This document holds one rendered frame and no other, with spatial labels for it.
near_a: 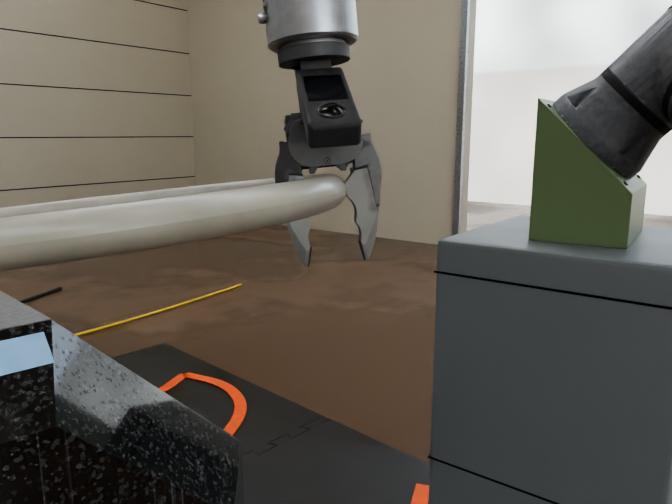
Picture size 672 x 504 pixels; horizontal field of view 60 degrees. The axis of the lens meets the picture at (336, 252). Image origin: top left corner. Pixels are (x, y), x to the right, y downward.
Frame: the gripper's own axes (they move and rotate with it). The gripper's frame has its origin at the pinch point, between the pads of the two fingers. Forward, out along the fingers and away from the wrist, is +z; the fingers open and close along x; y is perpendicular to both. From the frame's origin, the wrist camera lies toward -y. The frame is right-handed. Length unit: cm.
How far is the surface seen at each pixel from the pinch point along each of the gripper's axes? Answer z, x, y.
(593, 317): 18, -41, 25
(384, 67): -96, -111, 511
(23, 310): 4.2, 35.4, 11.3
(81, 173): -28, 210, 599
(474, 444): 44, -25, 39
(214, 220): -5.9, 9.3, -20.1
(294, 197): -6.5, 4.0, -15.1
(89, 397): 13.5, 27.8, 5.5
